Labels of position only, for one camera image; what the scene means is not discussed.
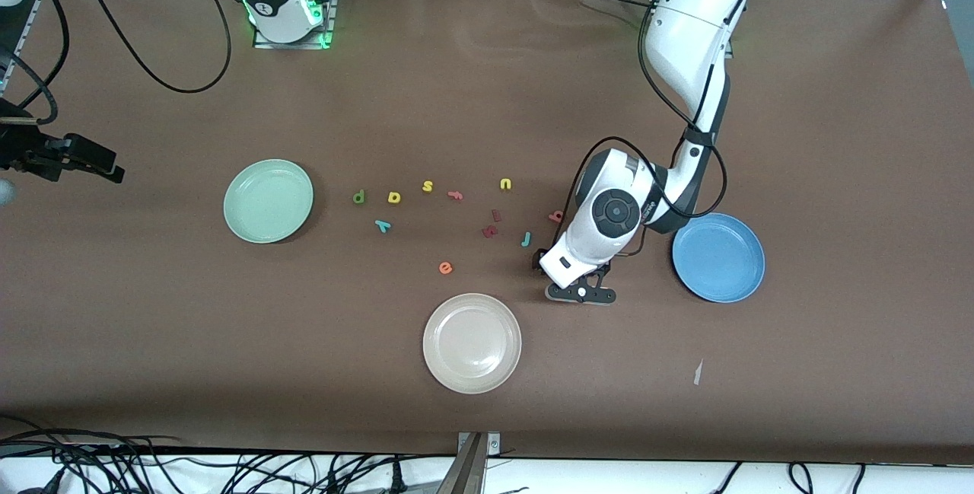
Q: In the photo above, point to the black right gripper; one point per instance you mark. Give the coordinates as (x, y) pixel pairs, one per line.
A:
(24, 150)

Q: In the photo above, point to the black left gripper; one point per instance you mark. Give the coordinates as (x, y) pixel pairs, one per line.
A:
(536, 259)

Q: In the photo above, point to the pink foam letter b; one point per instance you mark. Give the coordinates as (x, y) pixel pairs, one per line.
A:
(556, 217)

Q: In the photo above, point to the green foam letter p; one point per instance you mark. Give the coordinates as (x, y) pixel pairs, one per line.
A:
(358, 198)

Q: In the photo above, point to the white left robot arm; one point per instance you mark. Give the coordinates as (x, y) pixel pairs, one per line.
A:
(616, 212)

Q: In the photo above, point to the dark red foam letter k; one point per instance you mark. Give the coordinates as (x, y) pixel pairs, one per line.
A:
(489, 232)

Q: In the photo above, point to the beige plate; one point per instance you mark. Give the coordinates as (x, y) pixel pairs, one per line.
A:
(472, 343)

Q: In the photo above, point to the teal foam letter y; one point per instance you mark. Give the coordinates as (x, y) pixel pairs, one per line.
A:
(383, 225)

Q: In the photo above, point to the light green plate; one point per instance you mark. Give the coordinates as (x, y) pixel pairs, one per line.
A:
(268, 201)

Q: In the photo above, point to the blue plate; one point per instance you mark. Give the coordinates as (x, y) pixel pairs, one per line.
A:
(723, 262)

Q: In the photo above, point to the white paper scrap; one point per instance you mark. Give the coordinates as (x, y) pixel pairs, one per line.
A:
(698, 372)

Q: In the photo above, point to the grey metal mounting bracket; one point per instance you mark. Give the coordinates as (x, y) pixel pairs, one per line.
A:
(468, 471)

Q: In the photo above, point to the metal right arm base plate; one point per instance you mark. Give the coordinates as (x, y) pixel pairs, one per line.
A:
(329, 22)

